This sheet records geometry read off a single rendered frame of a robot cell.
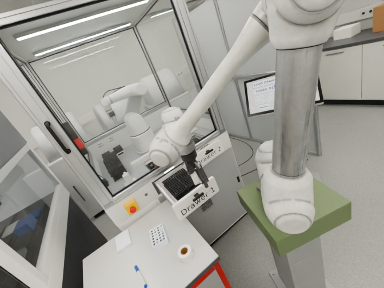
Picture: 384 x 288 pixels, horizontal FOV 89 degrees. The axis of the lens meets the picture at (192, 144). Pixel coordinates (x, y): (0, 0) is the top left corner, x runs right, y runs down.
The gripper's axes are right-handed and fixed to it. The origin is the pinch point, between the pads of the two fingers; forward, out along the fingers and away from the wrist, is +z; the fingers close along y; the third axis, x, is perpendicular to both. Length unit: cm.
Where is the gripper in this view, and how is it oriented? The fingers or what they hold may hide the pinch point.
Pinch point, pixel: (201, 184)
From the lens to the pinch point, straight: 99.6
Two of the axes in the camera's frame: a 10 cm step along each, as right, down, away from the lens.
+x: -8.0, 5.0, -3.4
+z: 3.4, 8.4, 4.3
